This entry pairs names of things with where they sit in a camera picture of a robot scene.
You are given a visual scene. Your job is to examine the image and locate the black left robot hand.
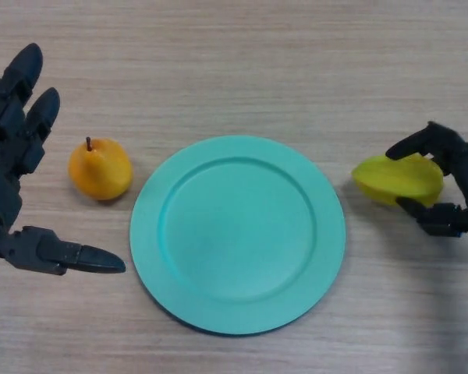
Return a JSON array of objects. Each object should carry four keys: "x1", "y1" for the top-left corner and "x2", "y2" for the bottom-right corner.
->
[{"x1": 0, "y1": 42, "x2": 126, "y2": 277}]

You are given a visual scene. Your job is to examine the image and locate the yellow starfruit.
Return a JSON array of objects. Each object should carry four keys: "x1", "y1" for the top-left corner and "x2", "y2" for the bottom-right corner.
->
[{"x1": 351, "y1": 153, "x2": 445, "y2": 208}]

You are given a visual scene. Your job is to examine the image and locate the green round plate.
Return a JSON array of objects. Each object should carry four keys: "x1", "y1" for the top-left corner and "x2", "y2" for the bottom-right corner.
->
[{"x1": 129, "y1": 135, "x2": 347, "y2": 336}]

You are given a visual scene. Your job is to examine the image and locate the orange yellow pear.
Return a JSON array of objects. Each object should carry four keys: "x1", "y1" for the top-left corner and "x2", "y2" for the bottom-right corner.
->
[{"x1": 68, "y1": 136, "x2": 133, "y2": 202}]

